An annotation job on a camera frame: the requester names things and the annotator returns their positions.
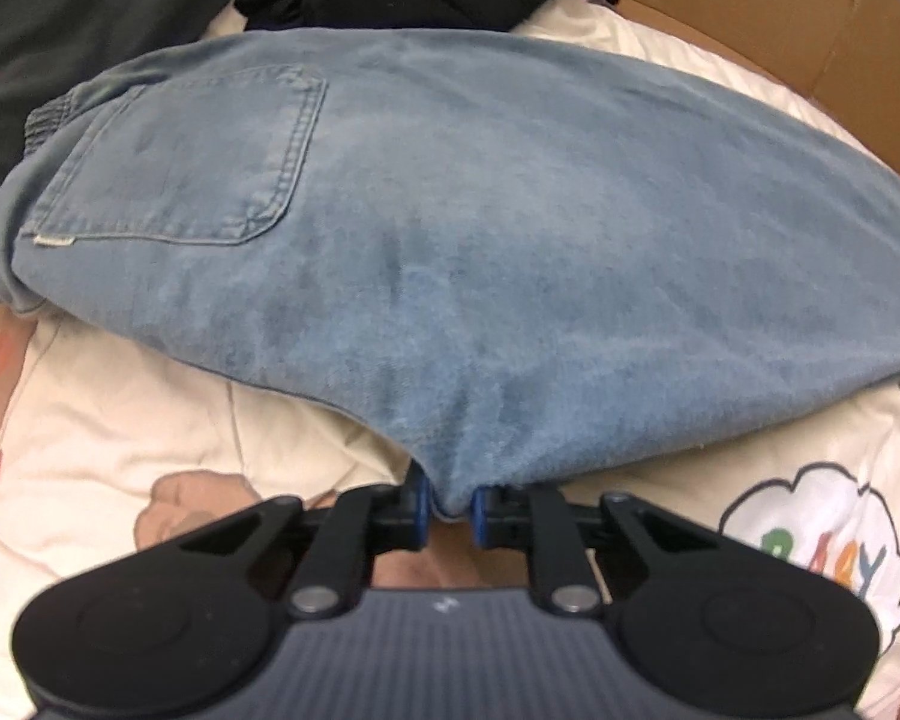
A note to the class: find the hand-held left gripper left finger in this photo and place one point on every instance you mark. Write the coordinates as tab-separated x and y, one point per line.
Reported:
420	514

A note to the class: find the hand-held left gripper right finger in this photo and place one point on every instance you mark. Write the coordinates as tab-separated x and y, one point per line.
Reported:
480	517

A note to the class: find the light blue denim pants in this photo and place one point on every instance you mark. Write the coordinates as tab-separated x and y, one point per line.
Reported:
495	240

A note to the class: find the cream bear-print bedsheet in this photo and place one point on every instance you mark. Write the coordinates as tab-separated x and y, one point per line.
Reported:
120	420

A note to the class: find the flattened brown cardboard box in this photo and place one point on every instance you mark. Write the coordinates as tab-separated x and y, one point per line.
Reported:
757	15

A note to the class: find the dark grey duvet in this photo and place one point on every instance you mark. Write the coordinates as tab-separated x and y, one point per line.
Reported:
82	15

